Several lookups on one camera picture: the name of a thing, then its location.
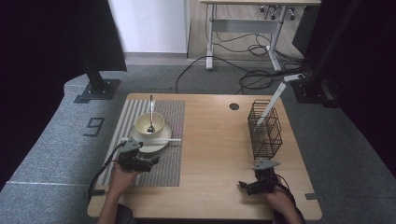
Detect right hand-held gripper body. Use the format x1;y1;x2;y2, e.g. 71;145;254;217
247;159;281;197

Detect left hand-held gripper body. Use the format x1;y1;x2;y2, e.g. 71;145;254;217
117;136;156;174

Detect white chopstick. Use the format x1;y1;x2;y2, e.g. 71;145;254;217
141;137;182;143
120;136;176;143

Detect white round plate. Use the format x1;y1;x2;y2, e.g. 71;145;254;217
128;120;173;154

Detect black wire basket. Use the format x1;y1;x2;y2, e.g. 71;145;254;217
247;99;284;161

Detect person's left hand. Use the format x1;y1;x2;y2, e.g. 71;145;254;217
107;161;142;196

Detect person's right hand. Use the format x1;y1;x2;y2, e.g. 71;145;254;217
262;189;296;213

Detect striped woven placemat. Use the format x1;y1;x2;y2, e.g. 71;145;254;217
98;98;187;188

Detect cream bowl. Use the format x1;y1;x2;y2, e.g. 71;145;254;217
134;111;166;138

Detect metal spoon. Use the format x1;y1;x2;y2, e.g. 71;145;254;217
146;94;156;134

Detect person's dark sleeve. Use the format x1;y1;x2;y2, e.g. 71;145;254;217
116;203;137;224

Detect long white utensil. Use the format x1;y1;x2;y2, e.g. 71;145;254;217
256;81;288;126

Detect black metal stand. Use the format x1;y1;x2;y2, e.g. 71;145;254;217
74;50;121;105
290;0;363;109

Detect black curtain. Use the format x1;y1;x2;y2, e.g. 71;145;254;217
0;0;87;191
311;0;396;180

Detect dark hanging panel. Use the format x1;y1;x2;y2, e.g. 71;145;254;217
78;0;128;74

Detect white-framed desk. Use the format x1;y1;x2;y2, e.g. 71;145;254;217
199;0;322;72

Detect office chair wheels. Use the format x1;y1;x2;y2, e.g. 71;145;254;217
259;4;297;21

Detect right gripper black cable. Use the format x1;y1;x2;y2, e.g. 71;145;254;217
273;175;307;224

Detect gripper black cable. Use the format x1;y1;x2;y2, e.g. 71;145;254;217
88;142;127;201
273;175;307;224

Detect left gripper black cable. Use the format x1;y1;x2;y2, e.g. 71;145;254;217
88;142;127;201

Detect long black floor cable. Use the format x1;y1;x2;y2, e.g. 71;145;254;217
175;55;250;94

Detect tangle of black floor cables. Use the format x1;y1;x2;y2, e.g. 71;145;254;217
214;31;314;96

